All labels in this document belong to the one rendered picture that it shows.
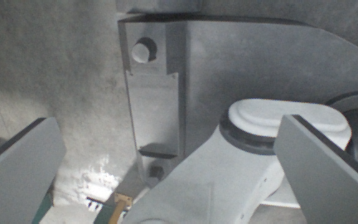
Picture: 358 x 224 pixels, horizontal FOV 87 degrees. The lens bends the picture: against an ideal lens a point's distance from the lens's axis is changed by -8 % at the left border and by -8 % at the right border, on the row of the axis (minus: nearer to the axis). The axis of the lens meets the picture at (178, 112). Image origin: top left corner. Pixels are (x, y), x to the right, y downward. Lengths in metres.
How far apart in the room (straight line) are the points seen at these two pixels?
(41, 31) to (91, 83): 0.25
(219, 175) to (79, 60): 0.63
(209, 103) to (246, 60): 0.13
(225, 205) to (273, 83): 0.30
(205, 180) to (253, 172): 0.07
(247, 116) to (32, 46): 0.78
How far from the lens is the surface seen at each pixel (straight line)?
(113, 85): 0.76
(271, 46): 0.46
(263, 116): 0.36
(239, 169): 0.32
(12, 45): 0.98
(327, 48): 0.50
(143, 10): 0.44
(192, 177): 0.30
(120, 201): 1.20
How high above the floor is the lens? 0.61
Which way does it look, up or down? 58 degrees down
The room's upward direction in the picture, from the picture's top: 160 degrees counter-clockwise
